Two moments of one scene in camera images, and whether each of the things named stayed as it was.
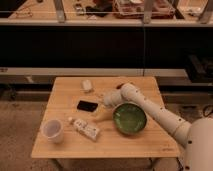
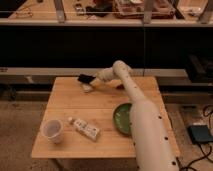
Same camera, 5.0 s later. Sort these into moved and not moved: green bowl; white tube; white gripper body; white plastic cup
Moved: white gripper body
Not moved: green bowl; white tube; white plastic cup
